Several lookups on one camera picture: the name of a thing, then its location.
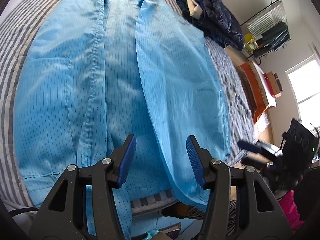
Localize black metal clothes rack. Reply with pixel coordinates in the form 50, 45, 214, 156
240, 0, 292, 65

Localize orange table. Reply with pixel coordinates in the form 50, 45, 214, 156
239, 61, 278, 124

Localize light blue work coat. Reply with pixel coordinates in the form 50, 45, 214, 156
12, 0, 232, 240

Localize red box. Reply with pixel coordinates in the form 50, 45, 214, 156
262, 72, 280, 97

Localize striped hanging towel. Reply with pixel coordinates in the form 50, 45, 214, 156
246, 2, 287, 33

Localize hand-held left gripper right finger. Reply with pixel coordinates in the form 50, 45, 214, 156
186, 135, 293, 240

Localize brown cardboard box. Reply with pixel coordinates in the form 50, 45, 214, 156
272, 74, 284, 98

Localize yellow box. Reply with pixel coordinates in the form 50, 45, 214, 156
244, 32, 258, 53

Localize navy puffer jacket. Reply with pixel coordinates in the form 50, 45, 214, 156
192, 0, 245, 52

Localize bed with striped sheet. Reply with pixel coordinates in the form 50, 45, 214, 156
0, 0, 255, 220

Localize dark green hanging clothes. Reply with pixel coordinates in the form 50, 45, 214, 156
260, 21, 291, 52

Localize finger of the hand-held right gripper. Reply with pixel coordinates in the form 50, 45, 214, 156
237, 140, 262, 155
243, 157, 265, 171

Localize beige folded garment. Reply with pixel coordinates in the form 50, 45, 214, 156
180, 0, 203, 18

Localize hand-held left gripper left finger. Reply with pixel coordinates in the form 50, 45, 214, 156
29, 134, 137, 240

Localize dark teal folded garment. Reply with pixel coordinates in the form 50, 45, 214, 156
176, 0, 194, 22

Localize bright window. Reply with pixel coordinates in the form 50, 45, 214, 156
285, 55, 320, 120

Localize white table cloth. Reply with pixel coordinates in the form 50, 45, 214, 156
254, 64, 277, 105

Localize olive brown cloth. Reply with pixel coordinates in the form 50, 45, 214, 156
161, 202, 191, 219

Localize person's striped dark clothing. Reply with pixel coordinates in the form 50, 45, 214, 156
175, 199, 238, 222

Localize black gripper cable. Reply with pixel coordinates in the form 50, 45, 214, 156
9, 206, 39, 218

